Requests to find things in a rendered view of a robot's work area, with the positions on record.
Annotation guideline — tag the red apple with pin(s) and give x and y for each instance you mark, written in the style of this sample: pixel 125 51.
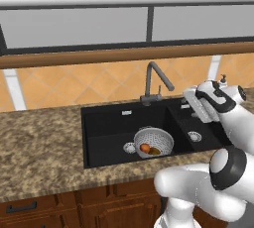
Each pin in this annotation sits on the red apple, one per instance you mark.
pixel 144 147

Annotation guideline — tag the wooden drawer front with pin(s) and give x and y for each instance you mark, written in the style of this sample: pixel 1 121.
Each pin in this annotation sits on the wooden drawer front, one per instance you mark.
pixel 43 210

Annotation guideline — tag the wooden window sill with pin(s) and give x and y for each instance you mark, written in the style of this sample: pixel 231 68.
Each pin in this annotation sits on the wooden window sill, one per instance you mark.
pixel 99 56

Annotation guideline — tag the wooden cupboard door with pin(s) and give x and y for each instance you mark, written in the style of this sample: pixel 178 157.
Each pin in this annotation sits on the wooden cupboard door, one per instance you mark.
pixel 122 205

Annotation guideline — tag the black double sink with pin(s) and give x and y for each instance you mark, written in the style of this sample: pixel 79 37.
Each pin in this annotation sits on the black double sink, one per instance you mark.
pixel 109 133

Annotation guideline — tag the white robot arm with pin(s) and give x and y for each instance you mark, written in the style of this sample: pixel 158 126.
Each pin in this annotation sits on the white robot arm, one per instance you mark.
pixel 191 185

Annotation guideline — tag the window with dark frame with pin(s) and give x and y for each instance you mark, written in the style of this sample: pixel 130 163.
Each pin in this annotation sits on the window with dark frame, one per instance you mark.
pixel 79 23

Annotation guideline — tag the white colander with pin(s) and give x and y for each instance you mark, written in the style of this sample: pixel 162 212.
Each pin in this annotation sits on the white colander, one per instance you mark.
pixel 155 137

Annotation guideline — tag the white soap dispenser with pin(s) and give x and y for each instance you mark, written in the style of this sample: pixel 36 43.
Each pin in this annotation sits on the white soap dispenser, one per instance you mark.
pixel 224 80

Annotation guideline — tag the olive green pear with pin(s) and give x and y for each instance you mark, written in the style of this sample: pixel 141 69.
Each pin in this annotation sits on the olive green pear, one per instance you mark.
pixel 154 151

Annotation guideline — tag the grey sink faucet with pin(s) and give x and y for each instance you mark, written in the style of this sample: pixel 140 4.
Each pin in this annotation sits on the grey sink faucet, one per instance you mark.
pixel 149 80

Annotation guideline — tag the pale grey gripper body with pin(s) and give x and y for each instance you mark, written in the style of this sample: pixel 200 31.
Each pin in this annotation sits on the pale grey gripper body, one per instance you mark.
pixel 199 105

